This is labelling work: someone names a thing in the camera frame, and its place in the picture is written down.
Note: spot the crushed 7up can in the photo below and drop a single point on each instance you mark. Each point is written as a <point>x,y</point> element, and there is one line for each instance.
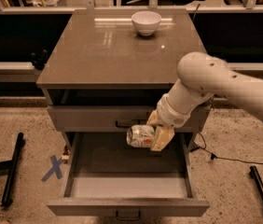
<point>140,136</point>

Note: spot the grey drawer cabinet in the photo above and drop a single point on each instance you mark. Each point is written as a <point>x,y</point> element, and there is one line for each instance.
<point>100,60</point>

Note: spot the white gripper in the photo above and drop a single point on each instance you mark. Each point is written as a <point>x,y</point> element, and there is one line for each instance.
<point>173,116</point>

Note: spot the white bowl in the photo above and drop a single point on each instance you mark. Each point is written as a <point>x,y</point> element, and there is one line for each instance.
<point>145,22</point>

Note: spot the black clamp on ledge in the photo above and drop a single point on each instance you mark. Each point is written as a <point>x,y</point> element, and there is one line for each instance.
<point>39,60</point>

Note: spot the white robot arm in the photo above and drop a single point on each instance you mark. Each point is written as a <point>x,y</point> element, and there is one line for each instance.
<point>200,76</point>

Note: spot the blue tape cross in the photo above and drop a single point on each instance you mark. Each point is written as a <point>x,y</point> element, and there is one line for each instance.
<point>54,170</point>

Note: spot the open grey middle drawer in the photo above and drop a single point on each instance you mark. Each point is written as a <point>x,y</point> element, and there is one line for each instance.
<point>105,177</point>

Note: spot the black stand leg left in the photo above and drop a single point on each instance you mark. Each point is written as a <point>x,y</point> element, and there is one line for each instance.
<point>10,168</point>

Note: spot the closed grey top drawer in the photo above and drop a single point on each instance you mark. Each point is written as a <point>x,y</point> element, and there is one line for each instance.
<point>106,119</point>

